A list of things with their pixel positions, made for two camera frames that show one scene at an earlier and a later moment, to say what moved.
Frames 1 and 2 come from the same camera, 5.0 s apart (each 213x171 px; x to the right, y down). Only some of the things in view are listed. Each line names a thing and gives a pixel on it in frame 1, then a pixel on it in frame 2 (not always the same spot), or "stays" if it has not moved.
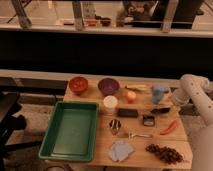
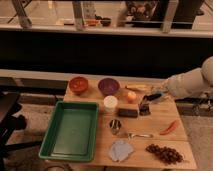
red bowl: x=78 y=84 stays
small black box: x=149 y=120 to x=144 y=110
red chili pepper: x=171 y=127 stays
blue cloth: x=119 y=150 stays
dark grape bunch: x=166 y=153 stays
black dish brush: x=160 y=110 to x=149 y=97
